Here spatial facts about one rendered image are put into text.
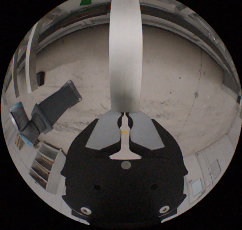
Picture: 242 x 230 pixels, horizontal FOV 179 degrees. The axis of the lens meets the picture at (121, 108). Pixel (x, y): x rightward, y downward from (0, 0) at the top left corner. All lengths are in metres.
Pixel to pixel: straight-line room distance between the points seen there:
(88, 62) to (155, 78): 0.77
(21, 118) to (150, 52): 1.28
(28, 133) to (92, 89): 0.85
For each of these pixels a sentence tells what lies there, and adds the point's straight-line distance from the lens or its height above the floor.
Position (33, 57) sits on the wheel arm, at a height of 0.80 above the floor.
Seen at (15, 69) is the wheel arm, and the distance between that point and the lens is 0.51.
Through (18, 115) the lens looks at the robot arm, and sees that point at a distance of 0.69.
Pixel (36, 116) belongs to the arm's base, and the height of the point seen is 0.63.
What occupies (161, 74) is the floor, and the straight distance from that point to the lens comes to 1.04.
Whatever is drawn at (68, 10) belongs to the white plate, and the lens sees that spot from 0.38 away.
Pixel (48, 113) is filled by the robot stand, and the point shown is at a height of 0.52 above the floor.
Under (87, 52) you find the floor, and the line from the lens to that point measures 1.04.
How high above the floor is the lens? 0.94
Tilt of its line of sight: 61 degrees down
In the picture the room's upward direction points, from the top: 178 degrees counter-clockwise
